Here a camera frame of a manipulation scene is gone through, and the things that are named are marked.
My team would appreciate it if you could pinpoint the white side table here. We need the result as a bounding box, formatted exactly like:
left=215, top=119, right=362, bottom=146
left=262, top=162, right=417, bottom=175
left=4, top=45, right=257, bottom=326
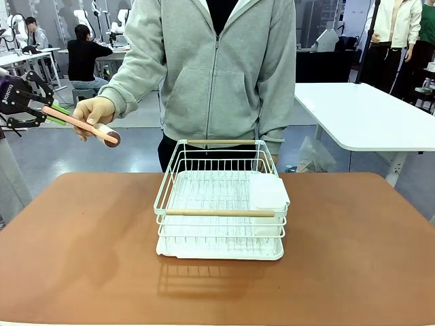
left=294, top=82, right=435, bottom=188

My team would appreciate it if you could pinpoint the person torso grey hoodie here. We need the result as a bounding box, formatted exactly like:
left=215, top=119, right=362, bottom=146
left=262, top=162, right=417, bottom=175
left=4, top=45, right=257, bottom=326
left=124, top=0, right=297, bottom=173

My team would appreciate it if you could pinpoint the black tripod pole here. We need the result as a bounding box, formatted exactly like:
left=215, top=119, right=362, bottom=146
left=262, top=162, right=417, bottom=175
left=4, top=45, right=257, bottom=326
left=354, top=0, right=382, bottom=85

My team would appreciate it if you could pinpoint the person's right hand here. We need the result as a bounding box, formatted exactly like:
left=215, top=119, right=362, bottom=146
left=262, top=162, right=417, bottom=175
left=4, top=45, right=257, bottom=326
left=71, top=96, right=117, bottom=142

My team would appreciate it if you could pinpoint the standing person white jacket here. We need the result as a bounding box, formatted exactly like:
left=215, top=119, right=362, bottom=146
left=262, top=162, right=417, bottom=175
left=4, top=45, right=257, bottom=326
left=364, top=0, right=423, bottom=94

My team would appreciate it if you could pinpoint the white background work table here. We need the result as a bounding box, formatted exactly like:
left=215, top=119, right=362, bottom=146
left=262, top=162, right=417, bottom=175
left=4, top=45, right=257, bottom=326
left=0, top=47, right=68, bottom=93

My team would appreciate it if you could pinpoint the pink lint roller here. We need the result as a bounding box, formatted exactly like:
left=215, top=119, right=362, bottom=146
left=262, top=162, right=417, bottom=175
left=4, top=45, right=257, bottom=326
left=41, top=105, right=122, bottom=148

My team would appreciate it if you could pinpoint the white wire dish rack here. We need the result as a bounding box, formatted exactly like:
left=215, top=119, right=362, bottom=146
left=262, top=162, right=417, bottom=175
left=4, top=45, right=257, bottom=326
left=153, top=138, right=288, bottom=259

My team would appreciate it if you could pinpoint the standing person green top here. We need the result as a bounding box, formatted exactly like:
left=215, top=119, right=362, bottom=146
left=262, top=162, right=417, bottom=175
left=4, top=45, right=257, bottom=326
left=403, top=0, right=435, bottom=105

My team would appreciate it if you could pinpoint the white drain tray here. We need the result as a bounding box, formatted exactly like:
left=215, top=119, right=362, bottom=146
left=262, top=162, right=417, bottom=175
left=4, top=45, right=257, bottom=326
left=156, top=170, right=285, bottom=261

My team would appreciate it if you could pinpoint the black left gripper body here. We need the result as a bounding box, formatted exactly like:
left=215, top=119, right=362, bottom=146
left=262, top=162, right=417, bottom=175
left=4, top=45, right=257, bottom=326
left=0, top=73, right=29, bottom=116

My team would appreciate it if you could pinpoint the white plastic cutlery holder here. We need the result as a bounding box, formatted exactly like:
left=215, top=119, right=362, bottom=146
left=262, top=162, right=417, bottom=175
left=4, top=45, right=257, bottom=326
left=248, top=173, right=292, bottom=237

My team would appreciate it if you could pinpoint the white house-shaped model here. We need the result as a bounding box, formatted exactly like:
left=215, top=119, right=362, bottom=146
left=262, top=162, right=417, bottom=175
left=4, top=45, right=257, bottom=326
left=311, top=29, right=341, bottom=53

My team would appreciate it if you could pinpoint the black cabinet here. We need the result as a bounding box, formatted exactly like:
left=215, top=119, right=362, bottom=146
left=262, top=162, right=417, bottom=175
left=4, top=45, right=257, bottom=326
left=295, top=50, right=353, bottom=84

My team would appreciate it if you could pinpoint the seated person grey top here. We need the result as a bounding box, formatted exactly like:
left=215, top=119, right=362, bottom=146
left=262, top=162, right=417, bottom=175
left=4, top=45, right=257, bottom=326
left=24, top=16, right=50, bottom=50

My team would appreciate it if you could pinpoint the clear plastic bag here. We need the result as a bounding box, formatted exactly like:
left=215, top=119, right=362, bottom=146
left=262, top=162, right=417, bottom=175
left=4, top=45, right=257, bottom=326
left=294, top=135, right=337, bottom=174

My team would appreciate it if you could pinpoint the seated person black top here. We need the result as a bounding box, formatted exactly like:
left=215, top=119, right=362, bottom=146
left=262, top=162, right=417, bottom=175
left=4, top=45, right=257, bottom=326
left=67, top=24, right=114, bottom=91

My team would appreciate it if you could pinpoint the person's left forearm grey sleeve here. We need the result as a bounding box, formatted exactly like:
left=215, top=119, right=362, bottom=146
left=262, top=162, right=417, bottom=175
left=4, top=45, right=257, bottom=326
left=257, top=50, right=297, bottom=156

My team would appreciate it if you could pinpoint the grey plastic stool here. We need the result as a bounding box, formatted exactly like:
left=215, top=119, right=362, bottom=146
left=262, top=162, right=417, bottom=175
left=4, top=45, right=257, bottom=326
left=71, top=88, right=100, bottom=107

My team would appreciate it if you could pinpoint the person's right forearm grey sleeve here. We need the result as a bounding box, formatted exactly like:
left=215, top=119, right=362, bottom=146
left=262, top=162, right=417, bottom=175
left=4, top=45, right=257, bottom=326
left=97, top=20, right=167, bottom=119

